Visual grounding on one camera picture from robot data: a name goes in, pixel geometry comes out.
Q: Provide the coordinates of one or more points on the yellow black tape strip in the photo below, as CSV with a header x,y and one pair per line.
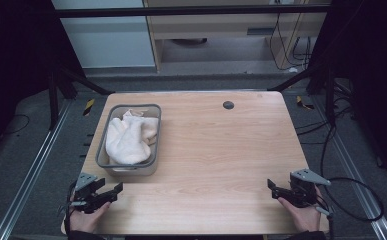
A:
x,y
88,107
303,104

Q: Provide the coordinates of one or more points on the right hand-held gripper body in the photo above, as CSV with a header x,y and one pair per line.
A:
x,y
306,193

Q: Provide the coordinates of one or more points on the grey plastic basket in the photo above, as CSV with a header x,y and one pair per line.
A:
x,y
157,133

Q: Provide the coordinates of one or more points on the black diagonal frame brace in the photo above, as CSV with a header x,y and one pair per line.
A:
x,y
84,81
297,80

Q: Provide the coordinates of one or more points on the person's left hand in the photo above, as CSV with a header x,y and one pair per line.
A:
x,y
86,220

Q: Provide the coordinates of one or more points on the person's right hand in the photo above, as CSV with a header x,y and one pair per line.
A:
x,y
302,216

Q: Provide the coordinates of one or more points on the black horizontal frame bar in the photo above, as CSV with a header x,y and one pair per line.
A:
x,y
181,11

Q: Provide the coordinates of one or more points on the black frame post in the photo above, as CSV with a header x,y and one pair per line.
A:
x,y
330,100
53,100

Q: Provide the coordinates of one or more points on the white fluffy towel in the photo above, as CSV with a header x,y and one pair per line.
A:
x,y
126,143

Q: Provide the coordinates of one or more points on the cream towel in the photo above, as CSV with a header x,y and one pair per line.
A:
x,y
150,128

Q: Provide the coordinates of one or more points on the light wooden desk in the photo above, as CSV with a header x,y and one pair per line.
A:
x,y
214,25

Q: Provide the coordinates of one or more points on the black curtain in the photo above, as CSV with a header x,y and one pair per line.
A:
x,y
374,66
14,66

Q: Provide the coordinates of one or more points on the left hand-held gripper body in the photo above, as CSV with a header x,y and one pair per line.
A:
x,y
85,196

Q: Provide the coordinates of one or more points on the aluminium floor rail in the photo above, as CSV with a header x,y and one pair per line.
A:
x,y
31,173
354,173

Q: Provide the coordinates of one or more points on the white cabinet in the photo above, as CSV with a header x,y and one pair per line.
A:
x,y
104,43

